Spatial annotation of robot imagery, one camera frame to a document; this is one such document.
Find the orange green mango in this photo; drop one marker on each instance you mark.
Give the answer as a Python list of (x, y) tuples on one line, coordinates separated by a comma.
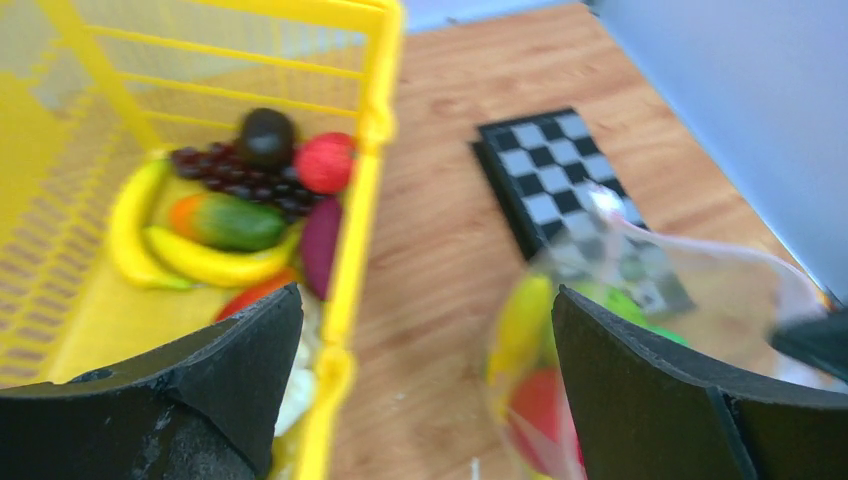
[(225, 222)]

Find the white oyster mushroom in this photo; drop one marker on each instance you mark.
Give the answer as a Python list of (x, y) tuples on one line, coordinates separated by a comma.
[(302, 383)]

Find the yellow plastic basket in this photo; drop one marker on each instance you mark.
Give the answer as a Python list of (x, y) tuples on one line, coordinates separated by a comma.
[(92, 89)]

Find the red strawberry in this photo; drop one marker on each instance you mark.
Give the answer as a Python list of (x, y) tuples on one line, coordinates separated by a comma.
[(325, 162)]

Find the dark red grapes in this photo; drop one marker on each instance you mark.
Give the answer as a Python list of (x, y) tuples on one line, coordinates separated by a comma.
[(219, 168)]

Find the black white checkerboard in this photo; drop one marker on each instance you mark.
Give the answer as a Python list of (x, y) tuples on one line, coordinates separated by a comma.
[(540, 168)]

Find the dark avocado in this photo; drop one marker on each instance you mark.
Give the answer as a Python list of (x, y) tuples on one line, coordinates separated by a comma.
[(266, 139)]

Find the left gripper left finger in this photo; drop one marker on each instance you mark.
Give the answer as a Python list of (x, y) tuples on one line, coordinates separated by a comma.
[(203, 406)]

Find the yellow banana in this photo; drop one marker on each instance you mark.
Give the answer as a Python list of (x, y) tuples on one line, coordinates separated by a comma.
[(125, 240), (518, 330), (209, 266)]

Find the purple sweet potato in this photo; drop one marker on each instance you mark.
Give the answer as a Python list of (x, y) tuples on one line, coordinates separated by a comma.
[(318, 245)]

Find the red pepper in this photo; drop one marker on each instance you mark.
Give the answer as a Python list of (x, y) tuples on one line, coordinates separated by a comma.
[(254, 293)]

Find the dark red pomegranate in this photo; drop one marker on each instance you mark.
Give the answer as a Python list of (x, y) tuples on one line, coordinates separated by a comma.
[(540, 427)]

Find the green vegetable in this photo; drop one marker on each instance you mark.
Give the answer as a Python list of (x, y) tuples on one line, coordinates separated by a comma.
[(623, 306)]

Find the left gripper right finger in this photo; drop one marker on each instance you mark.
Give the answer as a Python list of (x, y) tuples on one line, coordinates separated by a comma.
[(645, 407)]

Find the clear zip top bag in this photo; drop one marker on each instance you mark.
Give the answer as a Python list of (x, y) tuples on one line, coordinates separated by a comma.
[(720, 299)]

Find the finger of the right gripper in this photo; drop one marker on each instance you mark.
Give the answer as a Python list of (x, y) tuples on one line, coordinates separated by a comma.
[(820, 343)]

